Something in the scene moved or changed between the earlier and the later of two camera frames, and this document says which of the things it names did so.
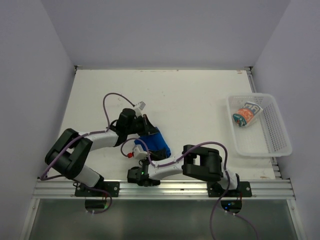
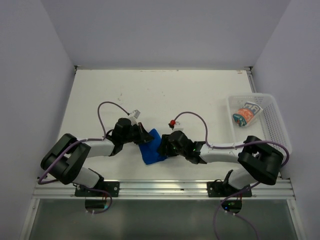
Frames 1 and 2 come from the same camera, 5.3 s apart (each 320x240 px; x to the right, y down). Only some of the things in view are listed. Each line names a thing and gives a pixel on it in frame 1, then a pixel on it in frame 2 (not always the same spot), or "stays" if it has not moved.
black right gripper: x=144 y=161 to x=163 y=149
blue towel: x=156 y=144 stays
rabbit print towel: x=246 y=113 stays
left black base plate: x=112 y=187 stays
